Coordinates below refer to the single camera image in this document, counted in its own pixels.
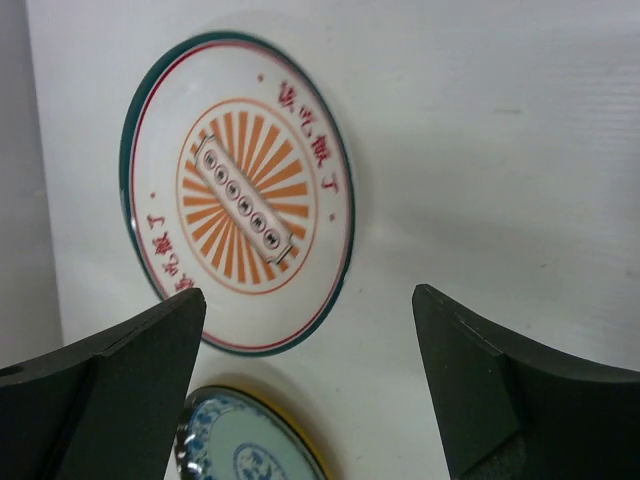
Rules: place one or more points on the yellow patterned plate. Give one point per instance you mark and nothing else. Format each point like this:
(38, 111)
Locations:
(300, 418)

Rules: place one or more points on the blue floral teal plate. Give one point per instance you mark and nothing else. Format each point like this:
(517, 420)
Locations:
(227, 433)

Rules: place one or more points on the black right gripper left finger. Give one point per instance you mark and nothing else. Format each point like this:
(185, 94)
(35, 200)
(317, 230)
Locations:
(107, 406)

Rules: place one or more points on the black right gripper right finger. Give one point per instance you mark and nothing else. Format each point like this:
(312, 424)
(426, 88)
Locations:
(508, 407)

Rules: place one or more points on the white plate orange sunburst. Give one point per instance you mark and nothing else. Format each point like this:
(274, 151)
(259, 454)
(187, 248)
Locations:
(235, 178)

